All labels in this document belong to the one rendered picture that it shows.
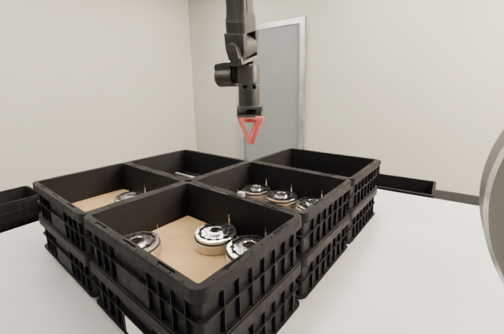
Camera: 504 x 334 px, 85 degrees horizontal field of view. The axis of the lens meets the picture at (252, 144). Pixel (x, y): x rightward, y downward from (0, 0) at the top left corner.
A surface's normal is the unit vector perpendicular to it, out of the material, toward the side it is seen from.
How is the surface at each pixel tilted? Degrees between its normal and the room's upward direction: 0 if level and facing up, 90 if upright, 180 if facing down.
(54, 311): 0
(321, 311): 0
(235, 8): 101
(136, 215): 90
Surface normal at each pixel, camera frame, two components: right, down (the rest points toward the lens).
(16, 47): 0.82, 0.09
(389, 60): -0.57, 0.17
